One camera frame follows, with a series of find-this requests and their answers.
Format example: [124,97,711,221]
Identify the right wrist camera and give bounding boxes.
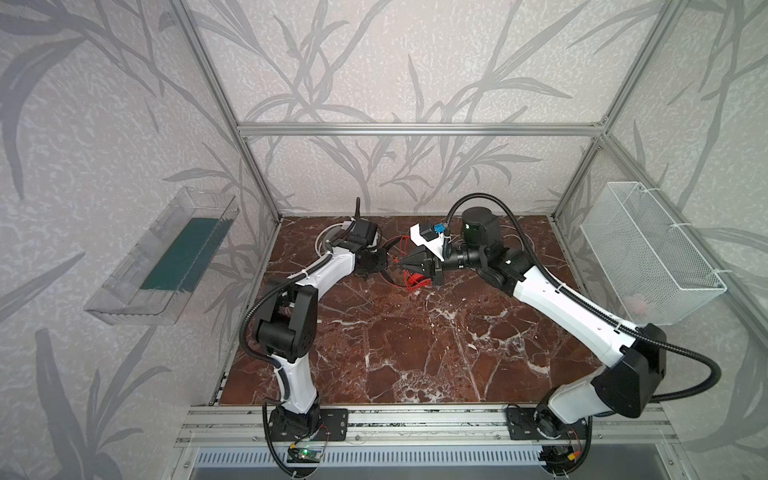
[409,223,450,261]

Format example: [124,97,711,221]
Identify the pink object in basket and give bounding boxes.
[623,294,650,323]

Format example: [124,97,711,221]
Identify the red headphone cable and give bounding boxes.
[383,235,434,294]

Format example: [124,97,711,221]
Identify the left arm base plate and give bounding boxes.
[267,407,349,442]

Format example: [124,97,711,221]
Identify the white headphones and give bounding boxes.
[314,221,351,257]

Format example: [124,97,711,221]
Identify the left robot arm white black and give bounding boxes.
[238,199,386,440]

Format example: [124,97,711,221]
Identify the white wire mesh basket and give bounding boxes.
[581,181,727,326]

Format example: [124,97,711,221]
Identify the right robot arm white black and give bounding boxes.
[398,193,722,439]

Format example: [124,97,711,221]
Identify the clear plastic wall tray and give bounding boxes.
[85,187,240,326]

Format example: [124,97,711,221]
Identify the red black headphones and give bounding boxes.
[379,235,432,292]

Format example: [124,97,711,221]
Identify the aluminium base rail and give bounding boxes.
[174,403,680,447]

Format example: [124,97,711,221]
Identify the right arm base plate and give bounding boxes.
[503,404,591,441]

